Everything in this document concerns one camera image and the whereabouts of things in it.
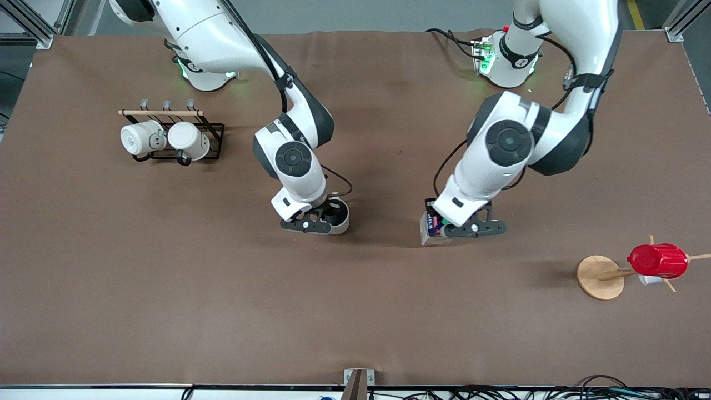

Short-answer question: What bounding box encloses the black wire mug rack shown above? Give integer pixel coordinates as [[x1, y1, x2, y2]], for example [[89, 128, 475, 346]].
[[118, 99, 225, 166]]

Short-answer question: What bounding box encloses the white ceramic mug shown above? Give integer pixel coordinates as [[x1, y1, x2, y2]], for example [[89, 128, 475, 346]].
[[121, 121, 167, 157], [168, 122, 211, 162]]

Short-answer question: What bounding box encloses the black cable bundle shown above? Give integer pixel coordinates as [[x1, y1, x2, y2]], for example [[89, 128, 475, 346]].
[[367, 375, 711, 400]]

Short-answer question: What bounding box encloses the red plastic cup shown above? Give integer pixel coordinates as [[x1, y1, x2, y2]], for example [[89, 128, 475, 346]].
[[627, 243, 690, 279]]

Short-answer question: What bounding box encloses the blue white milk carton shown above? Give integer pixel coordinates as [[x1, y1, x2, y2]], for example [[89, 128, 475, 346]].
[[420, 198, 454, 247]]

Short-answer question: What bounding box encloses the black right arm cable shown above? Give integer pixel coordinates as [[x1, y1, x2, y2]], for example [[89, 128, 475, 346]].
[[222, 0, 354, 198]]

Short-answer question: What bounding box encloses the beige mug with grey inside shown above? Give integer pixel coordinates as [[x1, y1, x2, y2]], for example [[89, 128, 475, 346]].
[[320, 197, 351, 236]]

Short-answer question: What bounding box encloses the black base cable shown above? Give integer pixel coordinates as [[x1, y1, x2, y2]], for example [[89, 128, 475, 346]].
[[426, 28, 479, 59]]

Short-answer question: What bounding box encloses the aluminium frame profile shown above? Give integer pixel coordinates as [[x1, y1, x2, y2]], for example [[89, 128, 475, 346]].
[[0, 0, 56, 49], [664, 0, 711, 43]]

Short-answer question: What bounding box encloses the wooden mug tree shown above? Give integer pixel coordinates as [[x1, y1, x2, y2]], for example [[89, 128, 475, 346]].
[[577, 235, 711, 301]]

